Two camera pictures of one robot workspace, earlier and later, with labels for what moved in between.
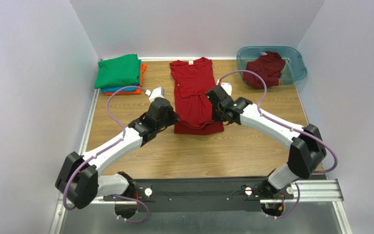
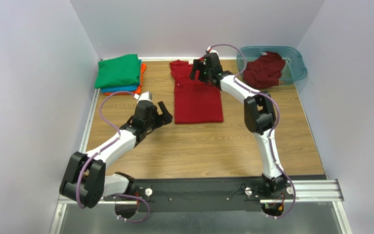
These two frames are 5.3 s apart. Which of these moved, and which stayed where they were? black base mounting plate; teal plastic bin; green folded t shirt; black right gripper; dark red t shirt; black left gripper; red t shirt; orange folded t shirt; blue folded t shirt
Moved: black right gripper; red t shirt; black left gripper
Stayed: orange folded t shirt; black base mounting plate; dark red t shirt; blue folded t shirt; green folded t shirt; teal plastic bin
